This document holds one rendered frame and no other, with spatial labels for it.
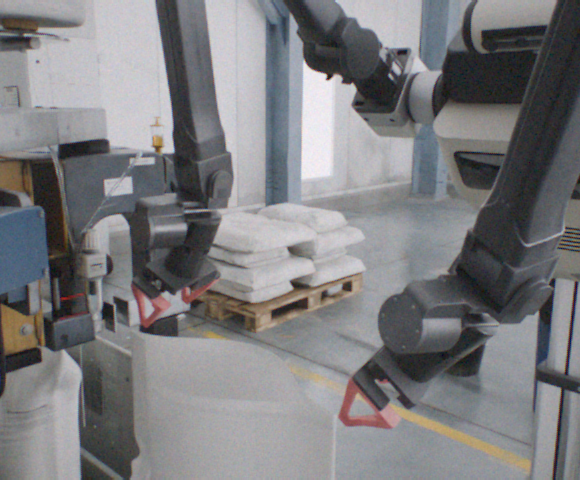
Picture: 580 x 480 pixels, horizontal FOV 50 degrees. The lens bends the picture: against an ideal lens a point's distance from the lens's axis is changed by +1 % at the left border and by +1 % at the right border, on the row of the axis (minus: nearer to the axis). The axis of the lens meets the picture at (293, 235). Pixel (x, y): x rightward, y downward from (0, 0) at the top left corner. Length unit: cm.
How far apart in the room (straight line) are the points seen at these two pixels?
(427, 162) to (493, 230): 906
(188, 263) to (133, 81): 510
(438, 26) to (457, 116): 860
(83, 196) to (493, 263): 72
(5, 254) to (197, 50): 34
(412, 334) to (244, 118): 632
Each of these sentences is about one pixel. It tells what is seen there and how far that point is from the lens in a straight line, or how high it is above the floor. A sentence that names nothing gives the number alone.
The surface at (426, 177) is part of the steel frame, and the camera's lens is 967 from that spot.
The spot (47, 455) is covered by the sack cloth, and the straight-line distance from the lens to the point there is 155.
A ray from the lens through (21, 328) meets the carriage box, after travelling 111.
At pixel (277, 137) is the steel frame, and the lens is 708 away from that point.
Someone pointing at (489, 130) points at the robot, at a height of 139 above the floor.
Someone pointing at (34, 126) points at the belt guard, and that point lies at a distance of 93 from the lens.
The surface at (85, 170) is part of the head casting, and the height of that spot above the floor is 131.
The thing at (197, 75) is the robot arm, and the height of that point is 147.
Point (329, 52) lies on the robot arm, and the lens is 100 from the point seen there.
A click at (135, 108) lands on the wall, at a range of 598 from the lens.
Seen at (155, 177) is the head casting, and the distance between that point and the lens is 118.
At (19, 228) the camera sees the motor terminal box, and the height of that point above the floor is 128.
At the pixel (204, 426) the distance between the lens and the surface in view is 90.
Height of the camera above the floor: 144
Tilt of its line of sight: 12 degrees down
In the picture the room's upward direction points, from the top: 1 degrees clockwise
